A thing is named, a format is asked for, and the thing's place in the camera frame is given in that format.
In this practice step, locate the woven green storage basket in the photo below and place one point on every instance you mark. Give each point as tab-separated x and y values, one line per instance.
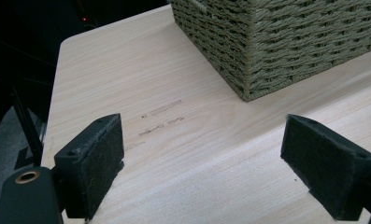
286	43

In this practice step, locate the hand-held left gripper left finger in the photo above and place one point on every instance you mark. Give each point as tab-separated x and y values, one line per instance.
91	169

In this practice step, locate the black metal stand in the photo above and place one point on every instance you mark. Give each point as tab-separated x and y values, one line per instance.
26	127

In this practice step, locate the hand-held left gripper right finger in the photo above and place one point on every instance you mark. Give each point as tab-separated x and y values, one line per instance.
329	166

